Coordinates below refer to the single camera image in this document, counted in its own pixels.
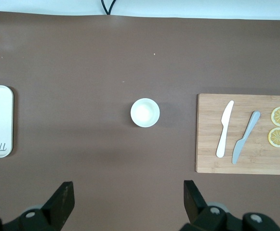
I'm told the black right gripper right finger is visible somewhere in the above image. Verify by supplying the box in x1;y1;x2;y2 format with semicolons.
179;180;228;231

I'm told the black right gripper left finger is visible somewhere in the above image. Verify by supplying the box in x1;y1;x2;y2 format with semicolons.
16;180;75;231

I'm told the wooden cutting board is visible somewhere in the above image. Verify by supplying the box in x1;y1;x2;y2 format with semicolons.
195;93;280;176

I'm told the white plastic knife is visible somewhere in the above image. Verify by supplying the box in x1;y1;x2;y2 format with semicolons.
216;100;235;158

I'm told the grey plastic knife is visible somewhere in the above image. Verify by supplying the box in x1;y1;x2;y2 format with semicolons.
231;110;261;165

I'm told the black cable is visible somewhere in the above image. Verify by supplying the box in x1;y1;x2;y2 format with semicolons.
100;0;118;15

